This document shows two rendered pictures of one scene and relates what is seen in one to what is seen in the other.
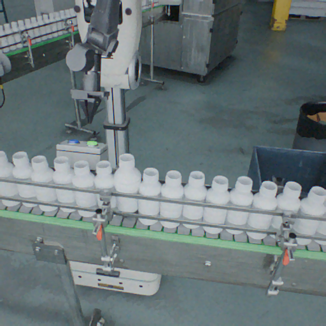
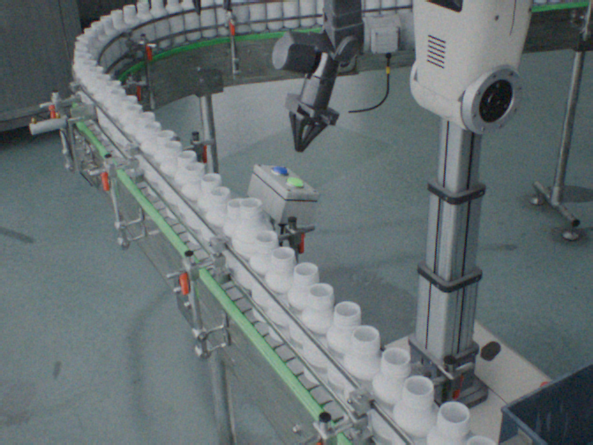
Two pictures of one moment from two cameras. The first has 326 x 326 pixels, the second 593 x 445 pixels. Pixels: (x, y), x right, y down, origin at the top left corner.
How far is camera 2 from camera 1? 0.88 m
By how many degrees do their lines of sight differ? 45
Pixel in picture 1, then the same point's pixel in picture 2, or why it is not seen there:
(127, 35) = (466, 33)
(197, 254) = (286, 401)
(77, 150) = (268, 182)
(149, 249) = (250, 358)
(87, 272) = not seen: hidden behind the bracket
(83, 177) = (214, 210)
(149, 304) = not seen: outside the picture
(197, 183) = (297, 279)
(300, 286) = not seen: outside the picture
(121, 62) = (454, 79)
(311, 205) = (401, 404)
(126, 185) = (236, 240)
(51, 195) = (196, 222)
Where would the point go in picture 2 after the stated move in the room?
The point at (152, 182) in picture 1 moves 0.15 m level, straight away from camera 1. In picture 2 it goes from (259, 251) to (328, 218)
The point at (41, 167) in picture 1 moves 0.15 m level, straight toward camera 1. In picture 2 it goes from (191, 177) to (144, 214)
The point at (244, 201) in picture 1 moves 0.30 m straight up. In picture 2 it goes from (333, 341) to (330, 152)
